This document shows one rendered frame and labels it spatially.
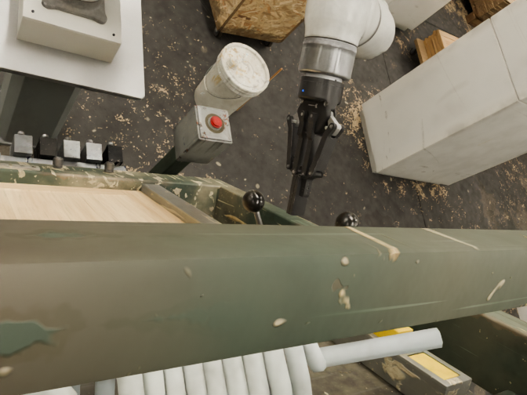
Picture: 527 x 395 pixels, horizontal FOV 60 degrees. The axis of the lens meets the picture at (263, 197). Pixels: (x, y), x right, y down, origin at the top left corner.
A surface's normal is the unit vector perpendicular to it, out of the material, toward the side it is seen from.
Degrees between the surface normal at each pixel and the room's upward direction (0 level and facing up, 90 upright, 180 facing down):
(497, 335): 90
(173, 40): 0
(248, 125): 0
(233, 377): 26
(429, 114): 90
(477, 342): 90
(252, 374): 35
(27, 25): 90
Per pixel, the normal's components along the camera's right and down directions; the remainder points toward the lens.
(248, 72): 0.56, -0.33
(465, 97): -0.82, -0.09
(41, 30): 0.12, 0.94
